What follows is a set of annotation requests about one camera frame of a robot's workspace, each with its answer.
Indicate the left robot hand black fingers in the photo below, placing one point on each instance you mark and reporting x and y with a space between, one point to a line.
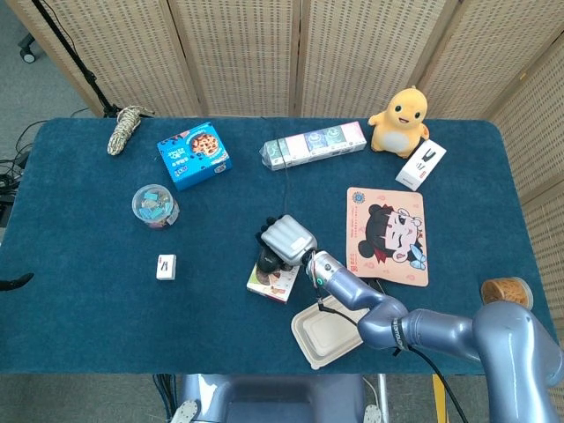
17 282

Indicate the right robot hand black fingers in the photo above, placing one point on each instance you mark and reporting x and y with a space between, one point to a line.
288 240

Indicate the black computer mouse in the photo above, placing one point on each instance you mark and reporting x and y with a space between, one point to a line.
269 262

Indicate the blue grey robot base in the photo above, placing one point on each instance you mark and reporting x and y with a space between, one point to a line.
286 396

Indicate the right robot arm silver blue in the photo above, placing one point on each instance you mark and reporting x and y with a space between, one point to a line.
440 330

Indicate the small snack packet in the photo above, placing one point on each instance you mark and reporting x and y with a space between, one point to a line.
273 286

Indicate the cartoon girl mouse pad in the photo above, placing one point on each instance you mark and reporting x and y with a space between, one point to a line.
388 238

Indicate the blue cookie box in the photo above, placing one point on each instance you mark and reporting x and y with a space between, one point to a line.
194 158

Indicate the small white box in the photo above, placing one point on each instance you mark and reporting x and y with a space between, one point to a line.
166 267

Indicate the long white box black print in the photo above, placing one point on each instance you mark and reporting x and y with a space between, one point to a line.
418 167

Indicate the blue felt table cloth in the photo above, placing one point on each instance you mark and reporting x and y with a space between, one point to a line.
88 317

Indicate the multicolour tissue pack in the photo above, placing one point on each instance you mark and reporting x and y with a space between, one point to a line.
313 145

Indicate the black stapler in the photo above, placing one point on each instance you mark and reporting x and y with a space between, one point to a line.
376 285

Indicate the beige takeout container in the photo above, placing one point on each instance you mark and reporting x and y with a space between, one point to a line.
326 339

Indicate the clear jar of clips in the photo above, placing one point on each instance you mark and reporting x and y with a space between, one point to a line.
154 207

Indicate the yellow plush toy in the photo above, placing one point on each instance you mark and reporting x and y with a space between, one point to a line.
396 132

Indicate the metal table leg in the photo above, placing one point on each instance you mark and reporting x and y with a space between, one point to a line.
383 396

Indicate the woven folding screen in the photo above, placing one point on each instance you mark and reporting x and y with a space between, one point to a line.
242 53

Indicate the black tripod stand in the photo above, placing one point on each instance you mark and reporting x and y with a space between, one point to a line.
90 78

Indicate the yellow strip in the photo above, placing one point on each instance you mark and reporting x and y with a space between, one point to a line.
438 396

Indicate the brown wooden cup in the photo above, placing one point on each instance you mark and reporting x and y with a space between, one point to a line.
506 288

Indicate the black caster wheel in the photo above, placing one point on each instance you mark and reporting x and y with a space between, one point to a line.
31 55

